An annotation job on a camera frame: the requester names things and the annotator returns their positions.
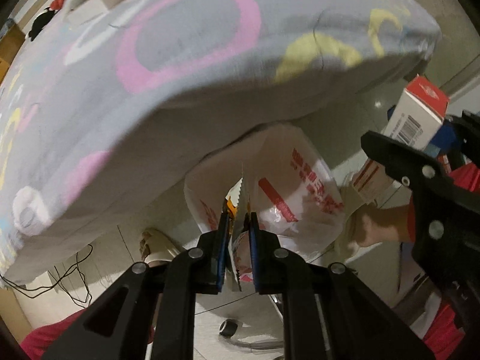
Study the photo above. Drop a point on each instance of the left beige slipper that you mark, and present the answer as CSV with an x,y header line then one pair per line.
x,y
156,249

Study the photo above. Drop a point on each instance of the grey circle pattern bed sheet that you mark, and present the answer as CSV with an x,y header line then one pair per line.
x,y
98,119

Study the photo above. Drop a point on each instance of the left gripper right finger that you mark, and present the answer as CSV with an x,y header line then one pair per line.
x,y
328,312

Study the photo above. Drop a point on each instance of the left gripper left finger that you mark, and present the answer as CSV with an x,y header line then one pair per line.
x,y
149,307

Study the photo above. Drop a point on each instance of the white red plastic trash bag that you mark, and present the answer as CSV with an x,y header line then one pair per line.
x,y
286,183

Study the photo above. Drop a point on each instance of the red white long box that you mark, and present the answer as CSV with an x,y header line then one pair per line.
x,y
418,115

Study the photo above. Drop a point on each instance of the person left hand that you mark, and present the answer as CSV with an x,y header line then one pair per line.
x,y
374,225

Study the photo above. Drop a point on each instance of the white orange paper snack bag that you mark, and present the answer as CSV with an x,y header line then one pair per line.
x,y
237,203

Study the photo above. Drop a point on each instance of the black plush toy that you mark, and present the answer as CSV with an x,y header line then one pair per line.
x,y
40,22

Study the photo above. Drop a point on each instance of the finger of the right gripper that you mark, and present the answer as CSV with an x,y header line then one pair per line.
x,y
466,145
446,216

